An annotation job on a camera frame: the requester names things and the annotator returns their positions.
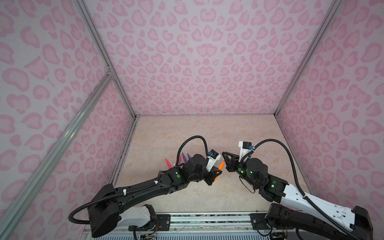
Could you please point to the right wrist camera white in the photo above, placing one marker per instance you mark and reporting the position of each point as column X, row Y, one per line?
column 245, row 147

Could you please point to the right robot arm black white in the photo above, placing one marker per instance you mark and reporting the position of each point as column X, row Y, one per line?
column 292, row 208

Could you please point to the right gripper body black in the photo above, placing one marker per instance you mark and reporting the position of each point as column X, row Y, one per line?
column 253, row 183

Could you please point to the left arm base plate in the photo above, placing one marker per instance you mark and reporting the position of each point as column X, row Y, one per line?
column 156, row 223

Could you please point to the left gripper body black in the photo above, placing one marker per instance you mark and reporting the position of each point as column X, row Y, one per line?
column 199, row 177

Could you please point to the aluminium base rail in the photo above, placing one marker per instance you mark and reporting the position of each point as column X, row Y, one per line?
column 222, row 226

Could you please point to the diagonal aluminium frame bar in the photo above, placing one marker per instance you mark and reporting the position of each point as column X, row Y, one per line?
column 20, row 205

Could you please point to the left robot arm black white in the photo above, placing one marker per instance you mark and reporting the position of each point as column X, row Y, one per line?
column 110, row 202

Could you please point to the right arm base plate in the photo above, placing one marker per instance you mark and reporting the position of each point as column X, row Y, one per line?
column 265, row 223

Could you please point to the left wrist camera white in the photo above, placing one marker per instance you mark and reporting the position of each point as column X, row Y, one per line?
column 213, row 157

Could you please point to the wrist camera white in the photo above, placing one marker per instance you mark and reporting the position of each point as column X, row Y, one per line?
column 245, row 147
column 213, row 157

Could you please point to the pink marker left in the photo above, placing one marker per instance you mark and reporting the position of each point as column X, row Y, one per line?
column 168, row 163

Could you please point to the orange marker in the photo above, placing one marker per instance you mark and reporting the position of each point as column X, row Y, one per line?
column 222, row 165

